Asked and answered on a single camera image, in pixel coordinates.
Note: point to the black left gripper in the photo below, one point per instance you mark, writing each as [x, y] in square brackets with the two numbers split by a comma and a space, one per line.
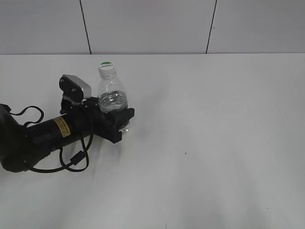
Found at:
[97, 124]

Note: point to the clear cestbon water bottle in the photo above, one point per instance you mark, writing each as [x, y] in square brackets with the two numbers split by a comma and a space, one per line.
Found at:
[112, 96]

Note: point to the white green bottle cap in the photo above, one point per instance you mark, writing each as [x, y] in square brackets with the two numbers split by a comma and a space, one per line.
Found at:
[107, 70]

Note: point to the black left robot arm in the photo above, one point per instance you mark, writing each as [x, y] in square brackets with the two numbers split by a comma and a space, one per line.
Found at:
[23, 146]

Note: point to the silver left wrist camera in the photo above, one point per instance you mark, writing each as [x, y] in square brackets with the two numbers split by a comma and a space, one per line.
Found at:
[74, 89]

